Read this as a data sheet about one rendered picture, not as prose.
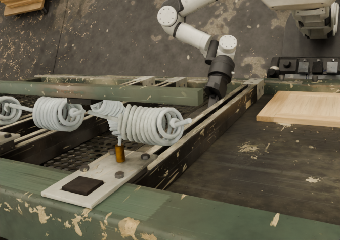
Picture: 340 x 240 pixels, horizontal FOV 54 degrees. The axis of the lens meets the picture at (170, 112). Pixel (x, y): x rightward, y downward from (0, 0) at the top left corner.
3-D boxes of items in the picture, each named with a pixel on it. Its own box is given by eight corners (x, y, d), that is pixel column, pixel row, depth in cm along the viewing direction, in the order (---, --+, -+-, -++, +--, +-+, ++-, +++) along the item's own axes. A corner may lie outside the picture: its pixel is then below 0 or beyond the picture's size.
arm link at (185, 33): (196, 48, 126) (152, 29, 130) (202, 50, 135) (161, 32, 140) (207, 22, 123) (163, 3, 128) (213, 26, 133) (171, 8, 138)
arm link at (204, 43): (236, 57, 132) (205, 44, 135) (239, 44, 124) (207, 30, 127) (228, 69, 130) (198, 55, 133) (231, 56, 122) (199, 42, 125)
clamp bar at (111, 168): (268, 94, 150) (268, 40, 143) (99, 268, 49) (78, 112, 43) (246, 93, 154) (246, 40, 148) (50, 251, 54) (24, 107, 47)
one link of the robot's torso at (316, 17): (300, 4, 188) (288, -27, 147) (335, 1, 180) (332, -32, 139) (298, 31, 189) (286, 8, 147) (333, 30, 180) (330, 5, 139)
